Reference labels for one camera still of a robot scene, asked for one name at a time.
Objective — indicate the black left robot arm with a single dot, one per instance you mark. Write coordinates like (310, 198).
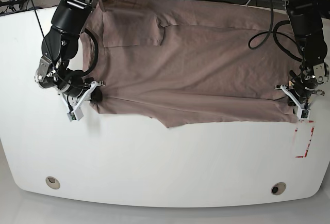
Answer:
(305, 18)

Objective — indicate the table grommet hole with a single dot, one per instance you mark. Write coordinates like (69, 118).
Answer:
(53, 183)
(278, 188)

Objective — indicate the mauve T-shirt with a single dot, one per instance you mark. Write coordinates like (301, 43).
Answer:
(185, 62)

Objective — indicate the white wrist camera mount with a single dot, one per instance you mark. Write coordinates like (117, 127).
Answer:
(303, 98)
(74, 99)

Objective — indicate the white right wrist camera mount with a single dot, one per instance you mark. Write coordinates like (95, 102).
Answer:
(74, 99)

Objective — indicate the red tape rectangle marking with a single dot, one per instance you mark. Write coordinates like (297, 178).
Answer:
(302, 138)

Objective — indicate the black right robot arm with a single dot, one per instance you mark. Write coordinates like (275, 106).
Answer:
(60, 45)

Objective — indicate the right table grommet hole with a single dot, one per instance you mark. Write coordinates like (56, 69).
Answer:
(278, 188)

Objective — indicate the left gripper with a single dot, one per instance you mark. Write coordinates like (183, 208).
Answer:
(306, 83)

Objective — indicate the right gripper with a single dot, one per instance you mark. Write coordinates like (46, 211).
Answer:
(69, 82)

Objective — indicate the left table grommet hole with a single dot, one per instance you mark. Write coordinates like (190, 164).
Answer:
(53, 183)

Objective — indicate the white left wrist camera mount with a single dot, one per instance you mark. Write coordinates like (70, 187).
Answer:
(303, 98)

